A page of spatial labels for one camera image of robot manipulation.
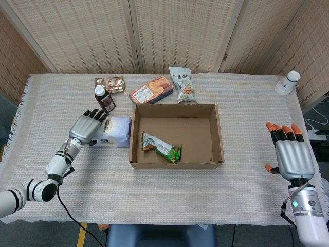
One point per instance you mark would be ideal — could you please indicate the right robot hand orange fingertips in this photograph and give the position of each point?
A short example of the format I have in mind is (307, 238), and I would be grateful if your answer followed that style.
(294, 157)

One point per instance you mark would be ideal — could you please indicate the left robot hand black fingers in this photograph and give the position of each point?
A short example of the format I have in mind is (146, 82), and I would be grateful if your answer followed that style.
(86, 127)

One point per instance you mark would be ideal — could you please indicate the white blue snack bag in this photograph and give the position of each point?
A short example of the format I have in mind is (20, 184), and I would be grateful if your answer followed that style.
(115, 132)

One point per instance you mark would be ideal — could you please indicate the green snack packet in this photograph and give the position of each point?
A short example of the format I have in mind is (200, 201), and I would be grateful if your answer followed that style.
(164, 150)

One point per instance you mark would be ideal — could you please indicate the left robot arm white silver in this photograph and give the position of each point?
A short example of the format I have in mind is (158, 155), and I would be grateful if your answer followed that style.
(43, 177)

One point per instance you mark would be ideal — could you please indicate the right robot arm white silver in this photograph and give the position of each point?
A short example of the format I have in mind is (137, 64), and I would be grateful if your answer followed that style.
(308, 216)

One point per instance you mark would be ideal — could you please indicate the red gold foil packet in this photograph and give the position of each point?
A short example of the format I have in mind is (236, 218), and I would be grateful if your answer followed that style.
(110, 84)

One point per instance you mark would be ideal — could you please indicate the orange biscuit box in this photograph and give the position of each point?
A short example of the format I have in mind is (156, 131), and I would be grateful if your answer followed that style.
(151, 90)

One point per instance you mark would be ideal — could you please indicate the brown cardboard box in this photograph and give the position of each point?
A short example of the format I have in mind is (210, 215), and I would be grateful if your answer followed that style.
(177, 136)

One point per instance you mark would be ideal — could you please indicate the pale green nut packet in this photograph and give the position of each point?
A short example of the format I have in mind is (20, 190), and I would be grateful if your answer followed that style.
(183, 86)

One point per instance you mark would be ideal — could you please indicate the white power strip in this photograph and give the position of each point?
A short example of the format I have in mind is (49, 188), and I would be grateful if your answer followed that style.
(314, 134)

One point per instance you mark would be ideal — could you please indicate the dark brown bottle white cap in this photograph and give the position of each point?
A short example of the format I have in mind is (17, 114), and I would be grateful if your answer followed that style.
(105, 100)

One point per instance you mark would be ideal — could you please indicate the white cylindrical device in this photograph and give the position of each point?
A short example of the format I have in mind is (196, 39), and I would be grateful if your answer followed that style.
(288, 83)

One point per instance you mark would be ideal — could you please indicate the beige woven tablecloth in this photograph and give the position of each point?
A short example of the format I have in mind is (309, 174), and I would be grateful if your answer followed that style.
(164, 190)

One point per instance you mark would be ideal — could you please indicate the woven folding screen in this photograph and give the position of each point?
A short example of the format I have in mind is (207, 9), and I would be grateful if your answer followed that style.
(164, 33)

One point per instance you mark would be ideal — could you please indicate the dark blue chair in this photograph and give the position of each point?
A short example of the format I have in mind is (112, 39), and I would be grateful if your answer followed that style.
(160, 235)

